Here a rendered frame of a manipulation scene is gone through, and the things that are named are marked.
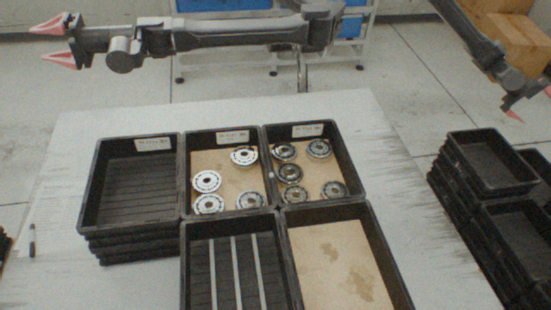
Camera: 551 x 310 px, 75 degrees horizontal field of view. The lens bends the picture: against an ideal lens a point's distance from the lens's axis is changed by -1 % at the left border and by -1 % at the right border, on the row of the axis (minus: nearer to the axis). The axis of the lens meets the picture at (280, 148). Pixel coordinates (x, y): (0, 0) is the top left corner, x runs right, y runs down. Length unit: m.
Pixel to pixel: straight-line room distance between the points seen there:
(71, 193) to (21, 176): 1.26
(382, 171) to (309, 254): 0.61
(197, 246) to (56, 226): 0.58
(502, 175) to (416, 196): 0.72
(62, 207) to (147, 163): 0.36
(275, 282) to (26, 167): 2.15
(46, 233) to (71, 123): 0.61
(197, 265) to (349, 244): 0.48
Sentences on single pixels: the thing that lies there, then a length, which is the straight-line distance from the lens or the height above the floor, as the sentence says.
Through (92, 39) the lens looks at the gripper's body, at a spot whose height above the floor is 1.47.
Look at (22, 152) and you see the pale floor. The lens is 3.06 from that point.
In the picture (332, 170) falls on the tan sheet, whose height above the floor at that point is 0.83.
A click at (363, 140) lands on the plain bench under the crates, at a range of 1.76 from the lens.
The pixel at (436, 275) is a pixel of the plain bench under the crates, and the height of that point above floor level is 0.70.
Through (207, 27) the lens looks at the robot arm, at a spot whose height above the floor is 1.48.
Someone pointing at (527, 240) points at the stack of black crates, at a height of 0.38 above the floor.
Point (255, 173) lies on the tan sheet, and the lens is 1.38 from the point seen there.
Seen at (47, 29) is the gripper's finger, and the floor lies 1.50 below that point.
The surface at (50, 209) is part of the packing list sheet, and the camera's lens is 1.63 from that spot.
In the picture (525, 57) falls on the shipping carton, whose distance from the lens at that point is 3.92.
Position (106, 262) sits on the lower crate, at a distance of 1.39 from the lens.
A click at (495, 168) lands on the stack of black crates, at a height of 0.49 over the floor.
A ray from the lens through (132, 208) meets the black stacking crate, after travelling 1.35.
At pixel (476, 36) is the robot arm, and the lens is 1.17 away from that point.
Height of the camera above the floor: 1.87
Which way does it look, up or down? 45 degrees down
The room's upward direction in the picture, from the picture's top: 4 degrees clockwise
